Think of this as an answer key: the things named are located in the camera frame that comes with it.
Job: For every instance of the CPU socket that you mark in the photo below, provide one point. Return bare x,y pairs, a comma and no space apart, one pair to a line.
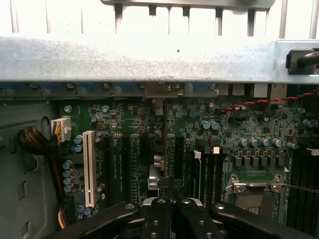
249,206

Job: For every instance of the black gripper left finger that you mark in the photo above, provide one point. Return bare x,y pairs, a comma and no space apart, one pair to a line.
158,219

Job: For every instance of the open black PC case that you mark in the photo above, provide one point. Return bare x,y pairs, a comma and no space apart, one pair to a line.
124,59

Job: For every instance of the black RAM slot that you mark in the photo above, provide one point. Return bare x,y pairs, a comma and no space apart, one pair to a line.
297,186
218,174
312,174
198,174

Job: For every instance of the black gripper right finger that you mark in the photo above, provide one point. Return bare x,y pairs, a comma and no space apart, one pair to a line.
194,219

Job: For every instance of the silver locking lever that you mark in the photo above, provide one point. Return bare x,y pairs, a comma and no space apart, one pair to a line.
301,188

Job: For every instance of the short black expansion slot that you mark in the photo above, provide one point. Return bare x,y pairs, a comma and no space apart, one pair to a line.
144,148

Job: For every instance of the white expansion slot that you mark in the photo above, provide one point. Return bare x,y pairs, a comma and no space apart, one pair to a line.
89,169

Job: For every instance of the green motherboard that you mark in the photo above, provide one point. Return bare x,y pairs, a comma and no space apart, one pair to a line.
249,129

